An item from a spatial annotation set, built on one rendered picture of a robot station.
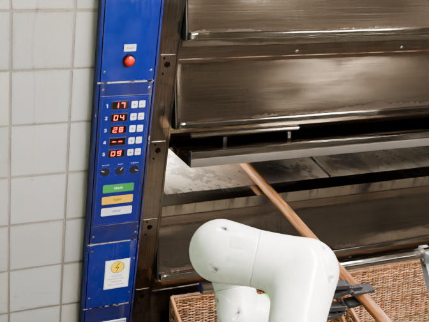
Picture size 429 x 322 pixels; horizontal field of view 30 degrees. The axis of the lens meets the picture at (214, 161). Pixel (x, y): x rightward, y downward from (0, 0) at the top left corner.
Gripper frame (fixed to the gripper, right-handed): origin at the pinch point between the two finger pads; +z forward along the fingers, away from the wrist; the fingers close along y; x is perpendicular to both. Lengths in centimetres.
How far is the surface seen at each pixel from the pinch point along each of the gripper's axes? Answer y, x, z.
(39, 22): -55, -54, -72
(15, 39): -51, -54, -78
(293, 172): 1, -63, 15
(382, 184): 3, -51, 43
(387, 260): 3.0, -14.5, 19.7
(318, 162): 1, -67, 27
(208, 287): 2.8, -15.8, -35.7
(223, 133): -27, -43, -24
